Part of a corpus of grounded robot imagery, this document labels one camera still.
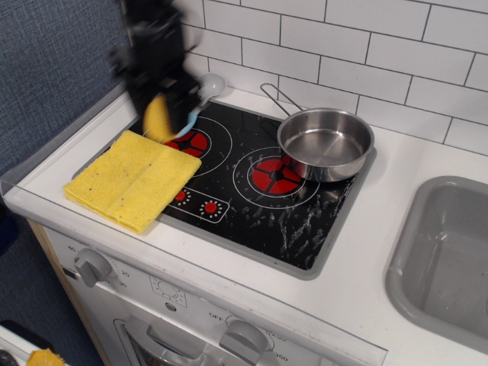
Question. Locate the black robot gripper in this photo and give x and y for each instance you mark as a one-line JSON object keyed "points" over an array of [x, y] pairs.
{"points": [[154, 64]]}

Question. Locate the yellow toy corn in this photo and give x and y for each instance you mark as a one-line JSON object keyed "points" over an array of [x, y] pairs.
{"points": [[157, 121]]}

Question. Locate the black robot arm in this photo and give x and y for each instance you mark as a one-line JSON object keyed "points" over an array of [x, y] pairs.
{"points": [[164, 11]]}

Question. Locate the yellow folded cloth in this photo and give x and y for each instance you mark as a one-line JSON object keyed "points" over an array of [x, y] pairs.
{"points": [[133, 182]]}

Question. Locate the black toy stovetop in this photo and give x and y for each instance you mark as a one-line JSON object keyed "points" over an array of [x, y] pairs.
{"points": [[246, 199]]}

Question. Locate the grey left oven knob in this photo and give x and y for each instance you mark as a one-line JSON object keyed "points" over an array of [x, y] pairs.
{"points": [[92, 267]]}

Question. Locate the grey oven knob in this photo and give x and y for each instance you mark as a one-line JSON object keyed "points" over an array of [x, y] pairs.
{"points": [[244, 341], [92, 267]]}

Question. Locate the white toy oven front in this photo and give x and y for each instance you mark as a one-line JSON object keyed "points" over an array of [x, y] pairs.
{"points": [[139, 319]]}

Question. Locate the grey right oven knob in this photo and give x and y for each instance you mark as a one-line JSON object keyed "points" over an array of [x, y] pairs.
{"points": [[244, 341]]}

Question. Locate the yellow object bottom left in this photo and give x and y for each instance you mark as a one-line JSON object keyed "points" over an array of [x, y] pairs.
{"points": [[44, 357]]}

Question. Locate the grey sink basin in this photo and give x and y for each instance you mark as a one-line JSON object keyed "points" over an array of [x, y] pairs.
{"points": [[437, 277]]}

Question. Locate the white ladle blue handle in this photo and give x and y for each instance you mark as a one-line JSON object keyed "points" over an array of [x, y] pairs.
{"points": [[211, 85]]}

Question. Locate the steel pot with handle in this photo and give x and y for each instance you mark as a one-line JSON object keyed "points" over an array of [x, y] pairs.
{"points": [[325, 144]]}

